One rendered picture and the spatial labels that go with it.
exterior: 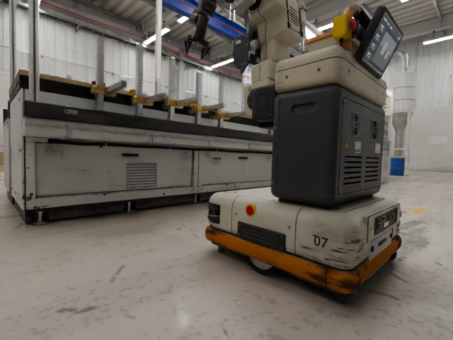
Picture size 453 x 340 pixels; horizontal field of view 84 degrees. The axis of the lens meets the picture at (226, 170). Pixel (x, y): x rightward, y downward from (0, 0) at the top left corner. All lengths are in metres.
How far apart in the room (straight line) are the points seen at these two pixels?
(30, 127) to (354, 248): 1.58
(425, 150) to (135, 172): 10.80
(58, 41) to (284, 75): 8.83
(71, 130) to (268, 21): 1.21
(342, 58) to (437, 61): 11.39
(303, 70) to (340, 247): 0.58
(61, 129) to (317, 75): 1.36
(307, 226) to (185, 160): 1.61
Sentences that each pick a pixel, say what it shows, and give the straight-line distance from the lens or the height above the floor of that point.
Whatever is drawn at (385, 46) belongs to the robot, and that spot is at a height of 0.87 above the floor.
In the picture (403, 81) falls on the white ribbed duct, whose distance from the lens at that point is 9.84.
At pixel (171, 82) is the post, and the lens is 2.00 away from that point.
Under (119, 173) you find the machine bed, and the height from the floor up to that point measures 0.30.
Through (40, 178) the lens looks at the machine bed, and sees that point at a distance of 1.92.
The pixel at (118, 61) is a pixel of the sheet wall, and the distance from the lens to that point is 9.96.
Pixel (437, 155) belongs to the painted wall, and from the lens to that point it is 11.71.
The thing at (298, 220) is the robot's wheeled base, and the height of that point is 0.24.
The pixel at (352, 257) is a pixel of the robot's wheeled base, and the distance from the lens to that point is 0.87.
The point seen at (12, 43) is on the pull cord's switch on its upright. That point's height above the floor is 1.31.
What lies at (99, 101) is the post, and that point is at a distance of 1.75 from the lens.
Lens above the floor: 0.45
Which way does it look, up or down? 3 degrees down
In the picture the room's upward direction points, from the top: 2 degrees clockwise
